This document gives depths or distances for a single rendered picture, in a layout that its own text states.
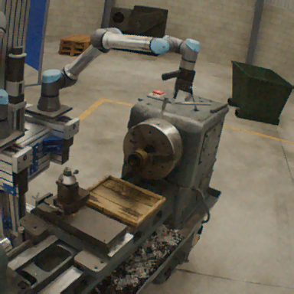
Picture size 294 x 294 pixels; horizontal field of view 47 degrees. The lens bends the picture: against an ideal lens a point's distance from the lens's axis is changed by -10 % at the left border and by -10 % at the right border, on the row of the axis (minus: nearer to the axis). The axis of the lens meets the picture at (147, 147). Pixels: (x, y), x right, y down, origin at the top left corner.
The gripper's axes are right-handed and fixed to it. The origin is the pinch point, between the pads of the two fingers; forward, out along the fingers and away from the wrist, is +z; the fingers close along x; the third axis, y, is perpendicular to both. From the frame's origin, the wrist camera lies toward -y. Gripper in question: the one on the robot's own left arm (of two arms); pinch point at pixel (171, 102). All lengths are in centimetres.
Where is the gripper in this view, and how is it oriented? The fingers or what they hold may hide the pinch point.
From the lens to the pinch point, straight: 191.1
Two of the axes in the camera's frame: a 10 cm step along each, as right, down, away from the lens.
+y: 9.7, 2.3, 0.7
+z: -2.4, 8.6, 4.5
